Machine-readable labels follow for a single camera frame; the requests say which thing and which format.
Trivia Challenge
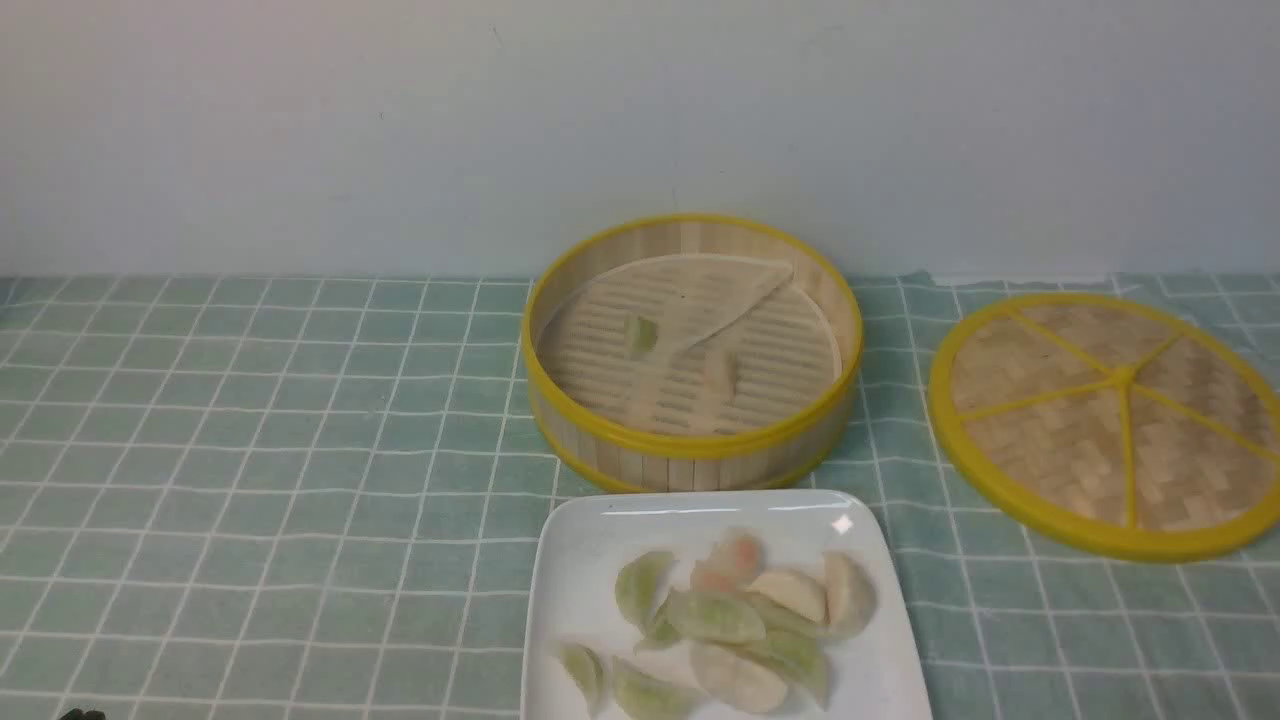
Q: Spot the pink dumpling top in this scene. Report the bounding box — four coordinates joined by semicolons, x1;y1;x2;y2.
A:
689;529;764;593

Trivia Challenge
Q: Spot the bamboo steamer basket yellow rim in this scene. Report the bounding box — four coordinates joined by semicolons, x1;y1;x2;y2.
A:
520;214;864;492

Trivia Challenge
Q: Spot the pale dumpling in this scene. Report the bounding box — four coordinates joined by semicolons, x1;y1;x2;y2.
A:
703;347;739;400
823;551;877;641

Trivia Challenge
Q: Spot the woven bamboo steamer lid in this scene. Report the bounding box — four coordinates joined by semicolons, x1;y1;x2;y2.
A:
927;293;1279;562

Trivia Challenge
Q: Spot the green checkered tablecloth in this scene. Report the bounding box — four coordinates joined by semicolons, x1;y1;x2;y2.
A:
1;273;1277;719

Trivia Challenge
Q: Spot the white steamer liner sheet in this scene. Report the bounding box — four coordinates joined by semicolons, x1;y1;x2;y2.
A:
535;254;858;436

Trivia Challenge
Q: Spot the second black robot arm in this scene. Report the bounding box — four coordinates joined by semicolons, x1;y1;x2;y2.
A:
59;708;106;720

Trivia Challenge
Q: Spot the green dumpling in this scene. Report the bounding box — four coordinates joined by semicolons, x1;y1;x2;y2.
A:
623;314;658;359
614;550;675;632
740;628;831;708
558;642;605;717
666;591;767;644
611;656;700;719

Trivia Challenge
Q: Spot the white square plate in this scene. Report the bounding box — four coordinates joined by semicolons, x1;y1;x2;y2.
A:
520;489;934;719

